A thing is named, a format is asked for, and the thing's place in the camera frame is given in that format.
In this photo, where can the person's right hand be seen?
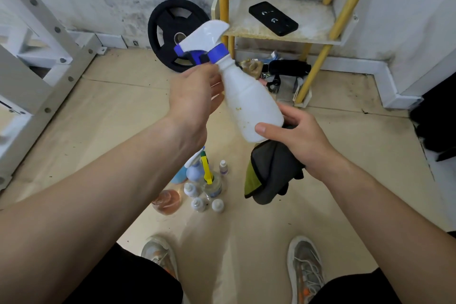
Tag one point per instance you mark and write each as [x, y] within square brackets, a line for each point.
[310, 143]

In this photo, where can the person's left hand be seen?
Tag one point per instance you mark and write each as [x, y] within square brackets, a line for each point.
[190, 100]

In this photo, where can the green microfibre cloth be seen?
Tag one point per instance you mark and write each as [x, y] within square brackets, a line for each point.
[274, 172]

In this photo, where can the round white bottle blue-tipped sprayer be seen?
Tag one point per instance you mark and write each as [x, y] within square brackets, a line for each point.
[246, 108]

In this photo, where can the pale blue bottle white sprayer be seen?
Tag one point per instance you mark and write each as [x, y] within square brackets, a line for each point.
[194, 173]

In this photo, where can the blue spray bottle pink trigger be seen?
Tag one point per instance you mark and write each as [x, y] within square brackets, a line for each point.
[179, 176]

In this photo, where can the clear bottle yellow green sprayer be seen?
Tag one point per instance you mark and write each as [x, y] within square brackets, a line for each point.
[213, 189]

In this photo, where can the orange spray bottle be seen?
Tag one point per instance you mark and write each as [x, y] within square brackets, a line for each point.
[168, 204]

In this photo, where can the black phone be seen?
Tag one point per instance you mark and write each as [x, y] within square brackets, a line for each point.
[273, 18]

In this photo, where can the white shelf yellow poles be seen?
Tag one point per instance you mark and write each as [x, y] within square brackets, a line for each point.
[317, 26]

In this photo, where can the person's left forearm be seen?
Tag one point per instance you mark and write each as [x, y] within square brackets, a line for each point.
[82, 218]

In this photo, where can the person's right forearm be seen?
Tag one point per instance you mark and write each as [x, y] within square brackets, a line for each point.
[392, 229]

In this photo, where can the person's right grey shoe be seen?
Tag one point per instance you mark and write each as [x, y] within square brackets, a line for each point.
[305, 268]

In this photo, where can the person's grey shoe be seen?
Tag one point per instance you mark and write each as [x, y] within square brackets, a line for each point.
[158, 254]
[305, 268]

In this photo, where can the person's left grey shoe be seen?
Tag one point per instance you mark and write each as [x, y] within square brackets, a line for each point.
[158, 254]

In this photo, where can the white plastic strip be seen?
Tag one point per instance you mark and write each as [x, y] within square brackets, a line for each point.
[298, 84]

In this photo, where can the tan fuzzy glove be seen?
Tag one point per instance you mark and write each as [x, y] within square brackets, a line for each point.
[251, 66]

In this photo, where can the black weight plate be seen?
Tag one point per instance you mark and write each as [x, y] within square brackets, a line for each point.
[162, 26]

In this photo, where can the blue white packet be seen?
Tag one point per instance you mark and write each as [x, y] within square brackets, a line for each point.
[273, 57]

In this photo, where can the black shorts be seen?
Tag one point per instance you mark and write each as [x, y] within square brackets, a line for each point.
[124, 279]

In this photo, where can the white metal rack frame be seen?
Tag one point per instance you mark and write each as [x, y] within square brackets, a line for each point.
[21, 75]

